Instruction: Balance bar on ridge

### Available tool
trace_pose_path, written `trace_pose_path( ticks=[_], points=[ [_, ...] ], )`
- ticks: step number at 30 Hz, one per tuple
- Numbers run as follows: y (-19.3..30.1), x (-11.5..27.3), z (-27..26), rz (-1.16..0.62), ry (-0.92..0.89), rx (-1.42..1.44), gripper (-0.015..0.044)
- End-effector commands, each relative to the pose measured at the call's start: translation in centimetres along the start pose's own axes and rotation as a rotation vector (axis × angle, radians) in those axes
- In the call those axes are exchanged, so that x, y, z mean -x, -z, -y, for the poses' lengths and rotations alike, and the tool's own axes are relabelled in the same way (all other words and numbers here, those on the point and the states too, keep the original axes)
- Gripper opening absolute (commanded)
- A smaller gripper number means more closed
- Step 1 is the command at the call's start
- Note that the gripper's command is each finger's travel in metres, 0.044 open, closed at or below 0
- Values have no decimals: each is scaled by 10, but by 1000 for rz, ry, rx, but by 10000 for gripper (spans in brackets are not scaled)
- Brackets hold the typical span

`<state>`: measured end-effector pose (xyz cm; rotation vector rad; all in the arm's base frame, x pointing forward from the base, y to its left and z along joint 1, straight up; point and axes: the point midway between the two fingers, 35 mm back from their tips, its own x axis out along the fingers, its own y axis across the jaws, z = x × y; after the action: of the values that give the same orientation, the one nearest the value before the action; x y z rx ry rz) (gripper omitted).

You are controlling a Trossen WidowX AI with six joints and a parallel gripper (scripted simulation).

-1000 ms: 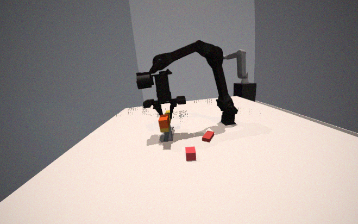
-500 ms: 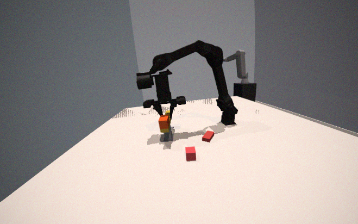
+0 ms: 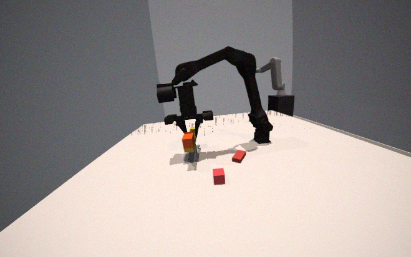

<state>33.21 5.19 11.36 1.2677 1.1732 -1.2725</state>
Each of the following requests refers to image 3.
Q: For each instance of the small red block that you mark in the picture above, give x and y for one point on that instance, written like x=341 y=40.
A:
x=219 y=176

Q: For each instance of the red rectangular block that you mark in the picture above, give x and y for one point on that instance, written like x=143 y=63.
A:
x=238 y=156

